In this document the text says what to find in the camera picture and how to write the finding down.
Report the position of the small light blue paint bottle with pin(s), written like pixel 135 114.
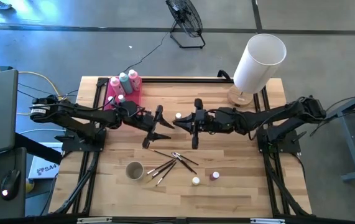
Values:
pixel 121 98

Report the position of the black floor fan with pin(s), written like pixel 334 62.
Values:
pixel 181 14

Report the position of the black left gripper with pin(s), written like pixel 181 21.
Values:
pixel 140 116

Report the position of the dark grey desk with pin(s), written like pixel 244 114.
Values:
pixel 9 211

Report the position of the black diagonal bar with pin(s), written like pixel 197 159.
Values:
pixel 37 147

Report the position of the white ribbed cup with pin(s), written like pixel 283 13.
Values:
pixel 134 170

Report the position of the silver frame bracket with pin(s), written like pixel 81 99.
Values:
pixel 267 221
pixel 94 221

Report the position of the small purple paint bottle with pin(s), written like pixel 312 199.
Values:
pixel 178 115

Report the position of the small magenta paint bottle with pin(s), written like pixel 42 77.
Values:
pixel 214 175

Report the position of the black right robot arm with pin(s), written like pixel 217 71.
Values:
pixel 273 116

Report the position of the large teal paint bottle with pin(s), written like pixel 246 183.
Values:
pixel 126 83

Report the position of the white shade wooden table lamp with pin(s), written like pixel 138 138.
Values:
pixel 258 65

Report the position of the pink plastic tray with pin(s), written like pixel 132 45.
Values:
pixel 135 96

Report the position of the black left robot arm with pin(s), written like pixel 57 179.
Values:
pixel 87 113

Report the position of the large pink paint bottle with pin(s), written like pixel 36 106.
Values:
pixel 116 85
pixel 134 79

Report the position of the black computer mouse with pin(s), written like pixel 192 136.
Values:
pixel 10 185

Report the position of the small yellow object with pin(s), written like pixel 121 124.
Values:
pixel 29 185

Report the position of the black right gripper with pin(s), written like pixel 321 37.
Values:
pixel 214 119

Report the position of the white cardboard box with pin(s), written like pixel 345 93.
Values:
pixel 45 171

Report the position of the small yellow paint bottle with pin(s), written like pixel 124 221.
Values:
pixel 196 181

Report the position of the black aluminium table frame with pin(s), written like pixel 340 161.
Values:
pixel 180 80

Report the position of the person's shoe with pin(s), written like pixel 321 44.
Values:
pixel 0 4

